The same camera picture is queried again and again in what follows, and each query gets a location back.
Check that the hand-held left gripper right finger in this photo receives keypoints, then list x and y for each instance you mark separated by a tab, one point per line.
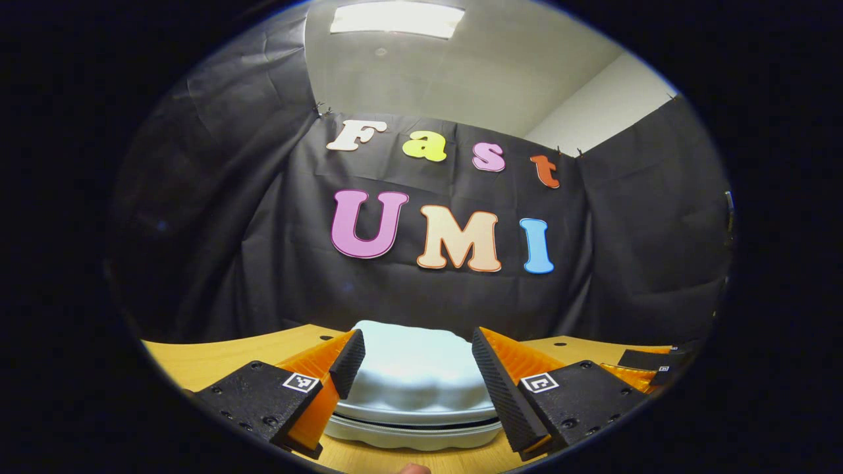
497	388

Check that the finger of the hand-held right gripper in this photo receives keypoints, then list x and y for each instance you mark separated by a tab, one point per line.
649	361

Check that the ceiling light panel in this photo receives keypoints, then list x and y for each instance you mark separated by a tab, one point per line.
395	20

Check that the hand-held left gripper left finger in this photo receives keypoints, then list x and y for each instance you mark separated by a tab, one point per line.
349	365

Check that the light blue suitcase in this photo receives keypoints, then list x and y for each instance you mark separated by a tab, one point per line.
415	368

